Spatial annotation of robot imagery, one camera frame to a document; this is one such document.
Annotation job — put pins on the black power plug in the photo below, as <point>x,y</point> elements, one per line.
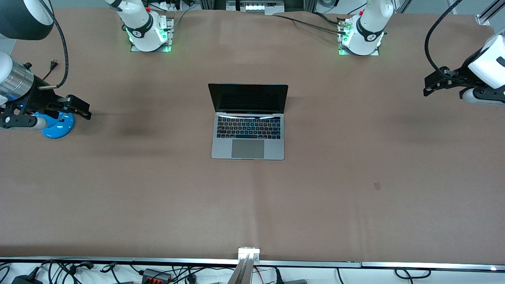
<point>54,63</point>

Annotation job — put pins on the aluminium profile bar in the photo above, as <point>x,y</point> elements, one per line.
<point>245,272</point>

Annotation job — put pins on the blue round disc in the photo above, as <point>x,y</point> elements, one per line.
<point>59,128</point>

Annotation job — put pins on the metal table edge rail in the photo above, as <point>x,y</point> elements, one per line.
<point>118,260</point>

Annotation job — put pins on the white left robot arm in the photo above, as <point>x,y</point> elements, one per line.
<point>369,23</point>

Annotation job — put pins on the black power adapter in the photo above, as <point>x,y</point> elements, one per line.
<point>25,280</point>

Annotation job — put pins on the grey laptop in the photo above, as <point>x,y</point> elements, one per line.
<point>247,148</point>

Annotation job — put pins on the aluminium frame post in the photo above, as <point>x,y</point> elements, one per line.
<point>487,17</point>

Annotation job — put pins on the white socket strip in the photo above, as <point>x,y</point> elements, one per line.
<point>256,8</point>

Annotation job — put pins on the grey terminal block orange levers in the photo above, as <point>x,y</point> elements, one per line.
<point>152,273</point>

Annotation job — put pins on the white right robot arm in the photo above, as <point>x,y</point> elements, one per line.
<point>138,23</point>

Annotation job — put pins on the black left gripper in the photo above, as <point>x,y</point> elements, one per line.
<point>464,71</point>

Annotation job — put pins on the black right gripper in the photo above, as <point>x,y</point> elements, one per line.
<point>38,97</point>

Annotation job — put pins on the grey adapter box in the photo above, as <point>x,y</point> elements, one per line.
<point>296,282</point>

